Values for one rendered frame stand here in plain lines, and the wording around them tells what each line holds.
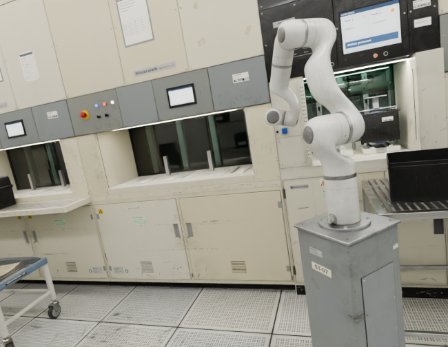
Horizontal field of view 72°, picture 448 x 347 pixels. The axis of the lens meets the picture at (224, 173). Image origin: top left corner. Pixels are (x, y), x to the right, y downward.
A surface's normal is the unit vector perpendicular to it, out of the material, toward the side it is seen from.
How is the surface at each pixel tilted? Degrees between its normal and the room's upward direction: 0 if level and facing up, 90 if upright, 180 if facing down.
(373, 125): 90
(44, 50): 90
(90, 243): 90
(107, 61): 90
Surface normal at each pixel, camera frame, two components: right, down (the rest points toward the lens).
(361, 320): 0.42, 0.07
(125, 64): -0.30, 0.21
